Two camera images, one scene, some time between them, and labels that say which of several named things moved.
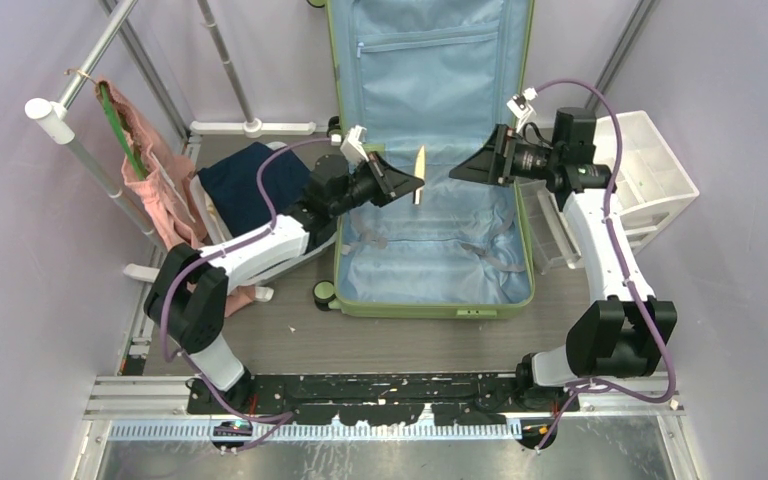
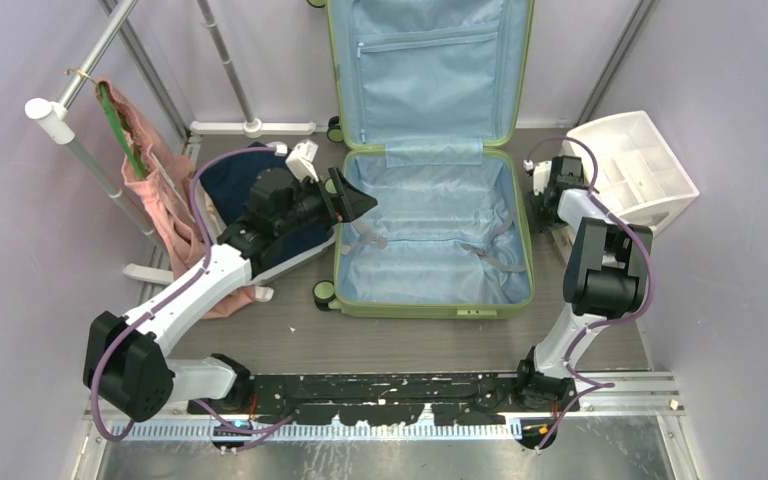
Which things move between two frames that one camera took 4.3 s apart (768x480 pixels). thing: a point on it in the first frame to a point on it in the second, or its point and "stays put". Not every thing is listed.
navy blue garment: [233, 185] stays put
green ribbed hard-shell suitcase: [437, 75] stays put
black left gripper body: [386, 196] to [337, 204]
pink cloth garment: [167, 190] stays put
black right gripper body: [502, 145] to [545, 217]
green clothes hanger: [125, 132] stays put
